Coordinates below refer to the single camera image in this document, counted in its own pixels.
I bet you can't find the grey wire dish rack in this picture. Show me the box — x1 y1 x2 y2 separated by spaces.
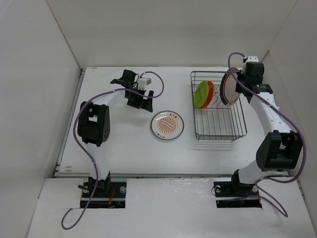
190 69 247 141

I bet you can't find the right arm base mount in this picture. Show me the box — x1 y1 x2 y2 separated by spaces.
211 180 262 208

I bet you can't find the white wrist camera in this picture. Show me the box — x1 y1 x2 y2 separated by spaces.
243 56 259 63
137 77 152 91

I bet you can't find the white plate green rim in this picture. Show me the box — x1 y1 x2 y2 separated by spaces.
219 67 240 107

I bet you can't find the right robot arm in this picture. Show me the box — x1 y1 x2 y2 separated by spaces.
229 57 303 195

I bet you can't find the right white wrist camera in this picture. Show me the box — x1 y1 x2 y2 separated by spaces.
243 56 259 63

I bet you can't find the white plate sunburst pattern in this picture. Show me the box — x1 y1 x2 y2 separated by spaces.
150 111 184 141

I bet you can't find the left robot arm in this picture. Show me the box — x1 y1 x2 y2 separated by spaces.
73 69 154 197

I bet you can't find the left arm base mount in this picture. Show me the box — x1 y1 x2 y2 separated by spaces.
78 181 127 209

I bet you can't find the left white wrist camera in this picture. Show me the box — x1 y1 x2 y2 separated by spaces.
137 77 152 91

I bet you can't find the orange plate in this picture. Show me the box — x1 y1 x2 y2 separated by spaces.
202 81 214 108

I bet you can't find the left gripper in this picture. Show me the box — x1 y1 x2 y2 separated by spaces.
126 87 153 113

